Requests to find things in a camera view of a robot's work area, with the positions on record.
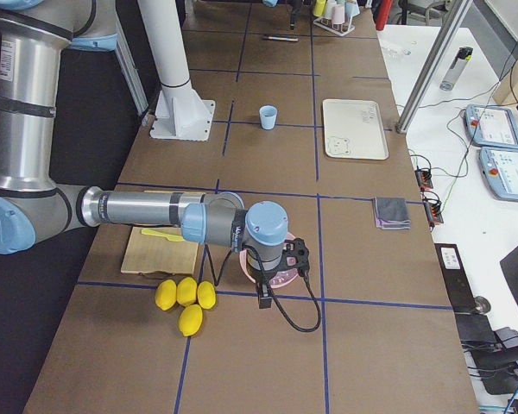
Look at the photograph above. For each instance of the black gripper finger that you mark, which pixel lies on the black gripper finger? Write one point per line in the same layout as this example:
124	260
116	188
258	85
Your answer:
263	296
295	6

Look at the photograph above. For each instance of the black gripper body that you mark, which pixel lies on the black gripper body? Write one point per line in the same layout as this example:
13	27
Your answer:
262	276

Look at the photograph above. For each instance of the steel muddler black tip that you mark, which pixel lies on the steel muddler black tip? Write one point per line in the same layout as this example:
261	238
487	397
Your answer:
275	37

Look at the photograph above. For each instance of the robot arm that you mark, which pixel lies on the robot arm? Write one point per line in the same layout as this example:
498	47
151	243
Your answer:
262	139
273	3

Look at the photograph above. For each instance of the pink bowl of ice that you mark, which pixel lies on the pink bowl of ice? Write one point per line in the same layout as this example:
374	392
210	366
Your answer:
278	259

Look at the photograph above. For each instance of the yellow-green cup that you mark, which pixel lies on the yellow-green cup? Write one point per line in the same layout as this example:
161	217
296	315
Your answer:
319	7

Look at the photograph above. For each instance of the metal cup rack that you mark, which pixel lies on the metal cup rack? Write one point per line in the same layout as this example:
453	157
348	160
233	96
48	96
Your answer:
336	29

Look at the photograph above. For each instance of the pink cup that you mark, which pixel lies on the pink cup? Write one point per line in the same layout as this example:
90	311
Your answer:
338	14

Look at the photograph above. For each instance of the light blue cup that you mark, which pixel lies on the light blue cup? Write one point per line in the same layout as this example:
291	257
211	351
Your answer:
268	115

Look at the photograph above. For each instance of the yellow lemon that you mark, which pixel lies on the yellow lemon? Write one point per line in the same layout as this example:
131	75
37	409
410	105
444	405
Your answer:
166	295
206	295
190	320
186	293

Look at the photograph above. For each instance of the grey folded cloth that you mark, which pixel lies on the grey folded cloth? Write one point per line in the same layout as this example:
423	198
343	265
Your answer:
391	214

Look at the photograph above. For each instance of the yellow plastic knife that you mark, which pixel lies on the yellow plastic knife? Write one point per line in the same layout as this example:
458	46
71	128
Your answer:
167	236

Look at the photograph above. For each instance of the wooden cutting board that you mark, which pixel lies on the wooden cutting board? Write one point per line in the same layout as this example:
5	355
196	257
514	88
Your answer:
148	254

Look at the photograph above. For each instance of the cream bear tray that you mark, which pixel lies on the cream bear tray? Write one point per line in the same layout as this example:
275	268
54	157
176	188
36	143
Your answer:
353	130

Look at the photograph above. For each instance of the clear water bottle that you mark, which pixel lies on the clear water bottle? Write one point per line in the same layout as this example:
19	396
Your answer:
456	68

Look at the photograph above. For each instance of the teach pendant tablet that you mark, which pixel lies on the teach pendant tablet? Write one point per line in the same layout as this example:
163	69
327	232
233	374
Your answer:
500	168
491	126

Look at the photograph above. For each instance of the aluminium frame post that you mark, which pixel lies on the aluminium frame post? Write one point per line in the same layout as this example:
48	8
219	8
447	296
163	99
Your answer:
442	42

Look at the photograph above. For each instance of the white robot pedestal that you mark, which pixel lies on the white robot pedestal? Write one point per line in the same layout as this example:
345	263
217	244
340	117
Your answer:
180	113

